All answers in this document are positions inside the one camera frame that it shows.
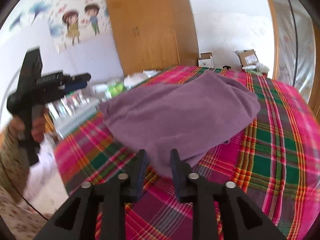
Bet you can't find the purple fleece sweater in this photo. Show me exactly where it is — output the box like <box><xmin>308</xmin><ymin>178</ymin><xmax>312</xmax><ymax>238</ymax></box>
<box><xmin>99</xmin><ymin>70</ymin><xmax>260</xmax><ymax>177</ymax></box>

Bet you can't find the left floral sleeve forearm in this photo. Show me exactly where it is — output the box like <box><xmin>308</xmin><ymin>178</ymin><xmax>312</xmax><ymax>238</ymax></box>
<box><xmin>1</xmin><ymin>126</ymin><xmax>30</xmax><ymax>204</ymax></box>

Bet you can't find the person's left hand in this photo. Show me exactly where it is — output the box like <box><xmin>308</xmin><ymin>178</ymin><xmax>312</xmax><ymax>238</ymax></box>
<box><xmin>8</xmin><ymin>107</ymin><xmax>49</xmax><ymax>144</ymax></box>

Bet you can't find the green tissue pack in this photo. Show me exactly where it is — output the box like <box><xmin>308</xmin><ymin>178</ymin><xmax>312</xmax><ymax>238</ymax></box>
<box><xmin>105</xmin><ymin>79</ymin><xmax>126</xmax><ymax>98</ymax></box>

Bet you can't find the pink plaid bed cover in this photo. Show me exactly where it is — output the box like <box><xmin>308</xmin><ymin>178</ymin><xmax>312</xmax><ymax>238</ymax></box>
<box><xmin>54</xmin><ymin>69</ymin><xmax>319</xmax><ymax>239</ymax></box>

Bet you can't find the wooden wardrobe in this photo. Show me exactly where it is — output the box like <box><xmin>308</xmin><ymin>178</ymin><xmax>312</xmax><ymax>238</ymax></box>
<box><xmin>106</xmin><ymin>0</ymin><xmax>199</xmax><ymax>75</ymax></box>

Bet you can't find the small white cardboard box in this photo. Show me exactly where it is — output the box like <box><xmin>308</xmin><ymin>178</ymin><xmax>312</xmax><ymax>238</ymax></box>
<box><xmin>198</xmin><ymin>52</ymin><xmax>214</xmax><ymax>68</ymax></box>

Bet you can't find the brown cardboard box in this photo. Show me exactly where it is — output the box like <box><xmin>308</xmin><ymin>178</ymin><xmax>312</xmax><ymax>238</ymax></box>
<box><xmin>234</xmin><ymin>49</ymin><xmax>259</xmax><ymax>67</ymax></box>

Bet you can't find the cartoon couple wall sticker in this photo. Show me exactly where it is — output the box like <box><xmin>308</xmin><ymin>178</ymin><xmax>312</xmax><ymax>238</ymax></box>
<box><xmin>47</xmin><ymin>0</ymin><xmax>112</xmax><ymax>47</ymax></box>

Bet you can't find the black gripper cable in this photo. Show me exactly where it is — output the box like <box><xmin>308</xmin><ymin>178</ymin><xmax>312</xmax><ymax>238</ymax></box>
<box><xmin>0</xmin><ymin>159</ymin><xmax>51</xmax><ymax>222</ymax></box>

